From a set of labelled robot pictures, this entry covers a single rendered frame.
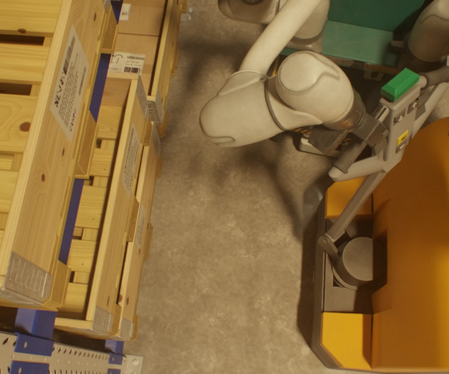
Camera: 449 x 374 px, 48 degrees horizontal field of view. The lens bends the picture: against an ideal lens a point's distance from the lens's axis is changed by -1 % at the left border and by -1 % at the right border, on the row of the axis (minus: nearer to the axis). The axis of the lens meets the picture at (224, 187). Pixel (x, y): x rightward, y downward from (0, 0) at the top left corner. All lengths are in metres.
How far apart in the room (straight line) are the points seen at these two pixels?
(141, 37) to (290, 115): 1.56
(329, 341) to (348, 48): 1.13
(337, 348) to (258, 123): 1.31
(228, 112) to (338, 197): 1.32
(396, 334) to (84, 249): 1.06
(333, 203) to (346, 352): 0.60
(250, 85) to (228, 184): 1.61
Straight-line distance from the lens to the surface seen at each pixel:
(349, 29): 2.13
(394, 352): 1.85
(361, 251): 2.04
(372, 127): 1.04
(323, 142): 1.03
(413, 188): 1.87
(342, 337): 2.07
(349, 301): 2.15
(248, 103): 0.92
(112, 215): 1.52
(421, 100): 1.29
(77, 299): 1.68
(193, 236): 2.45
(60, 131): 1.11
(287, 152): 2.61
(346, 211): 1.77
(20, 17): 1.44
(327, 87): 0.85
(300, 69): 0.84
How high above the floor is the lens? 2.36
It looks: 69 degrees down
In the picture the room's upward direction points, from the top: 1 degrees counter-clockwise
